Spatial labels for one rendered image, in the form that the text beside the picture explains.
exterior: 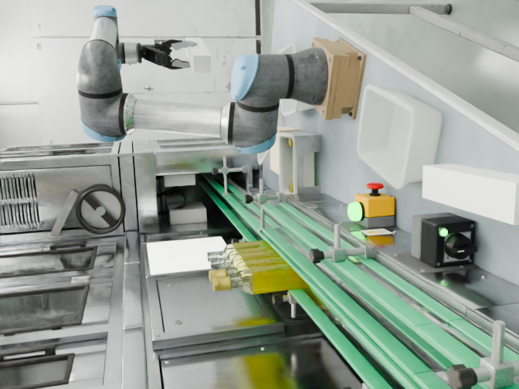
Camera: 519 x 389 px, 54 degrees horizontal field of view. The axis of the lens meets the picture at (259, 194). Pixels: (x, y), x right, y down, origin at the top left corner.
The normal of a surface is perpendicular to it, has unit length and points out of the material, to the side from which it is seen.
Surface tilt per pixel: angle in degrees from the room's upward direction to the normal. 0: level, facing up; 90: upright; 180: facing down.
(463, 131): 0
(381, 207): 90
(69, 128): 90
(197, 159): 90
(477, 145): 0
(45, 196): 90
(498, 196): 0
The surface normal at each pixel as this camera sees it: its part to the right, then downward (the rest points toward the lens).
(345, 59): 0.24, 0.51
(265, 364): -0.03, -0.98
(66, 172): 0.24, 0.18
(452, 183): -0.97, 0.07
